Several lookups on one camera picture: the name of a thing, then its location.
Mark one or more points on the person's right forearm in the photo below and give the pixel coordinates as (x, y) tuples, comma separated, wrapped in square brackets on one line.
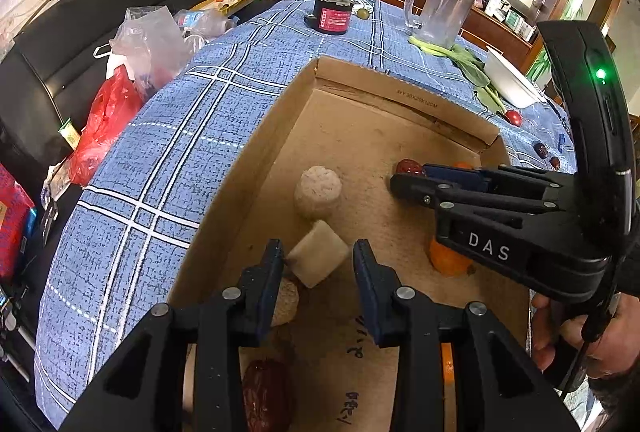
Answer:
[(620, 392)]

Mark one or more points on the person's right hand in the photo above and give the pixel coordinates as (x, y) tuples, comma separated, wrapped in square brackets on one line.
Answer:
[(620, 332)]

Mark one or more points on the red plastic bag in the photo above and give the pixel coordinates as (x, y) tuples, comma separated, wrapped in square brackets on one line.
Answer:
[(105, 122)]

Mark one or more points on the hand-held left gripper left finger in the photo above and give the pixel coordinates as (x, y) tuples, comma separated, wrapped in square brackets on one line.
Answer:
[(270, 284)]

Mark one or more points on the red date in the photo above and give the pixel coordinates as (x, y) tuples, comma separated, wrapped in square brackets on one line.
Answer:
[(410, 166), (539, 149), (265, 392), (555, 162)]

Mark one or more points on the green leafy vegetable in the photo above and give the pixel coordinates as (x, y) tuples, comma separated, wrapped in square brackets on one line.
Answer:
[(467, 65)]

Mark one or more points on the black sofa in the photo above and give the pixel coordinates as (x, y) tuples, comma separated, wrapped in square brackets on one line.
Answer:
[(50, 72)]

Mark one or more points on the white square cake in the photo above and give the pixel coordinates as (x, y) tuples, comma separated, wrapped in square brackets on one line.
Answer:
[(317, 259)]

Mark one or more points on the white round cake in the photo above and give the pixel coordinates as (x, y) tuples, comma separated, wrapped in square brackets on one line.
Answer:
[(317, 189)]

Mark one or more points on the clear glass pitcher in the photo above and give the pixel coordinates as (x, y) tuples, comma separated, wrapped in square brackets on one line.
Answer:
[(445, 12)]

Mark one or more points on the small red tomato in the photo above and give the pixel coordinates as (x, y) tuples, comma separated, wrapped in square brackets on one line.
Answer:
[(513, 118)]

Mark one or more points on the red box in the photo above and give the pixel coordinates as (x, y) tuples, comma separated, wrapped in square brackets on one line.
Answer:
[(12, 222)]

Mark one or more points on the small blue object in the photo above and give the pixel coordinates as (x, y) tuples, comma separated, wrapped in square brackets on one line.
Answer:
[(561, 143)]

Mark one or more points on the clear plastic bottle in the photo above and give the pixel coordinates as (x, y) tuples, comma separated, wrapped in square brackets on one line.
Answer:
[(207, 23)]

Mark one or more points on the clear plastic bag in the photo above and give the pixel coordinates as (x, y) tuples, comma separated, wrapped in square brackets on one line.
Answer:
[(150, 37)]

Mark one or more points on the white bowl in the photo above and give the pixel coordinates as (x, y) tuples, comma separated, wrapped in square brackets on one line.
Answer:
[(510, 77)]

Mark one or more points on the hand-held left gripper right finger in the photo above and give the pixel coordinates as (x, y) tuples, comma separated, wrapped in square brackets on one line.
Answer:
[(370, 289)]

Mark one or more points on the small green olive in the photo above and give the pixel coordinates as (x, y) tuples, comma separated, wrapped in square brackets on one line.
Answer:
[(362, 13)]

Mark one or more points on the brown cardboard box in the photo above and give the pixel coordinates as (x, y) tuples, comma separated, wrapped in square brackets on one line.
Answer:
[(360, 132)]

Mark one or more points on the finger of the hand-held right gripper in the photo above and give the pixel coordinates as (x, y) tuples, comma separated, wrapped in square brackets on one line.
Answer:
[(465, 204), (457, 176)]

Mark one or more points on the brown round cake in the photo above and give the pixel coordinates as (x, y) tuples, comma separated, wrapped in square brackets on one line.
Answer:
[(287, 302)]

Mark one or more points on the black canister with red label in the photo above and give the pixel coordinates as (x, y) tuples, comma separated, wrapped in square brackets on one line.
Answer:
[(330, 17)]

